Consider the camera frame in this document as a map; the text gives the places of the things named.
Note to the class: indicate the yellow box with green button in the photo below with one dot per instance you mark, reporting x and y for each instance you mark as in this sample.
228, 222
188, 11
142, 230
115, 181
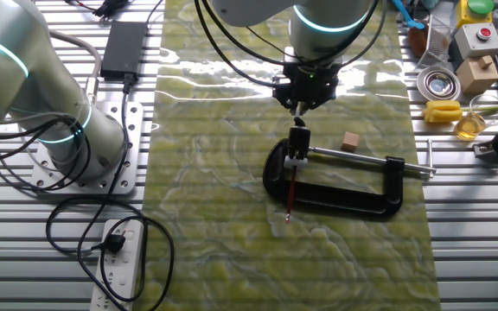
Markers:
474, 13

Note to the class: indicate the wooden box with knob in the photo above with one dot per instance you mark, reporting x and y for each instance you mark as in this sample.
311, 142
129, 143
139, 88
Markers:
477, 77

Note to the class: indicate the white power strip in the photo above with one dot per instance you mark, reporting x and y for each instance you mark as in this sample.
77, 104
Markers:
121, 281

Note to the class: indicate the grey box with red button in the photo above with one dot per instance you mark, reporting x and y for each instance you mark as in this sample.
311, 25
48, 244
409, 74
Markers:
476, 42

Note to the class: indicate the black power adapter brick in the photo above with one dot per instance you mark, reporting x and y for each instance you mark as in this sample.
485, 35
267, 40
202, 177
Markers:
123, 49

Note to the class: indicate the small wooden cube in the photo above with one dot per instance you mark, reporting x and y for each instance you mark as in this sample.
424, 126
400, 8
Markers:
350, 141

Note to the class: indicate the red pencil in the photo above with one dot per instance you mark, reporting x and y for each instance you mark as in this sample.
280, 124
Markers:
291, 194

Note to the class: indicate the yellow sponge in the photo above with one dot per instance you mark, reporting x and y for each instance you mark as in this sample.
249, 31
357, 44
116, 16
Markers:
442, 111

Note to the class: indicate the brown round object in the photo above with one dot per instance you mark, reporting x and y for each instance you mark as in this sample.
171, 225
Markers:
417, 41

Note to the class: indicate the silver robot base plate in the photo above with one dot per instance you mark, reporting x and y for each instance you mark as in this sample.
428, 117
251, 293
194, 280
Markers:
132, 125

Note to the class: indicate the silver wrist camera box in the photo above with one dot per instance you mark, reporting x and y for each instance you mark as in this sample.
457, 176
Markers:
290, 54

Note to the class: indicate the blue plastic tool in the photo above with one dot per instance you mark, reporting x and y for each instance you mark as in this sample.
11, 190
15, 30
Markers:
410, 18

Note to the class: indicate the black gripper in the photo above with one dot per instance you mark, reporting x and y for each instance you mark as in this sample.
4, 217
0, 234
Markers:
309, 84

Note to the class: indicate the black C-clamp with steel screw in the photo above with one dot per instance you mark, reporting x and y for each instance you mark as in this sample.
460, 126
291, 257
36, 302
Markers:
331, 201

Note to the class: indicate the pale green stick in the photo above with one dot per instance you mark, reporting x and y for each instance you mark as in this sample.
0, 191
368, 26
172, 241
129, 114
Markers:
491, 108

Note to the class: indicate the glass beaker with yellow liquid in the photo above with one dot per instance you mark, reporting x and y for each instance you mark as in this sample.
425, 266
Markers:
469, 127

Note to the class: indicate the green marble pattern mat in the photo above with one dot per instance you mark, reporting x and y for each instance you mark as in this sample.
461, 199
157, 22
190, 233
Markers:
231, 259

